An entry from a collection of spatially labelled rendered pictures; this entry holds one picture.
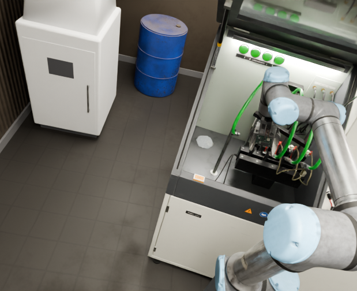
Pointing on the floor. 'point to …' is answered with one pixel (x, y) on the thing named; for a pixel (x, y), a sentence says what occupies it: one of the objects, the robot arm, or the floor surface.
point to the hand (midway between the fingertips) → (262, 149)
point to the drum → (159, 54)
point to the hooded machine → (70, 62)
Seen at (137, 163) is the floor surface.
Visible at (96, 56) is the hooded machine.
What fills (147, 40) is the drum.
